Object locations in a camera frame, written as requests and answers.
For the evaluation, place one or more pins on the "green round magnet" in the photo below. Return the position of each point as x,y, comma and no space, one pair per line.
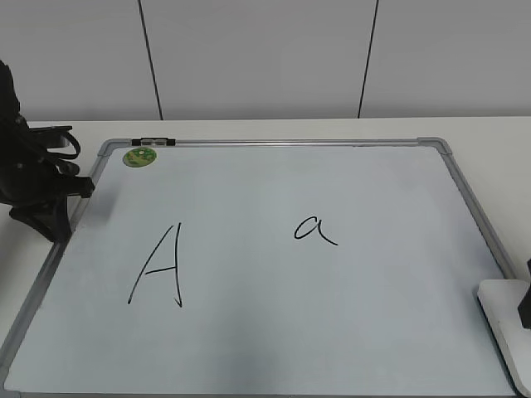
139,157

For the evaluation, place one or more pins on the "white board with grey frame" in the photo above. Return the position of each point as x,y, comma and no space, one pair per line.
320,268

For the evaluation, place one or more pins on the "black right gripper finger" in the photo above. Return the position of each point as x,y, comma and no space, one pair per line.
524,309

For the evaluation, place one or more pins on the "white board eraser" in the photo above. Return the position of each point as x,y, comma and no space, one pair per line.
499,299

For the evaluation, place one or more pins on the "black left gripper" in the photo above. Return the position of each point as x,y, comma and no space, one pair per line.
30,179

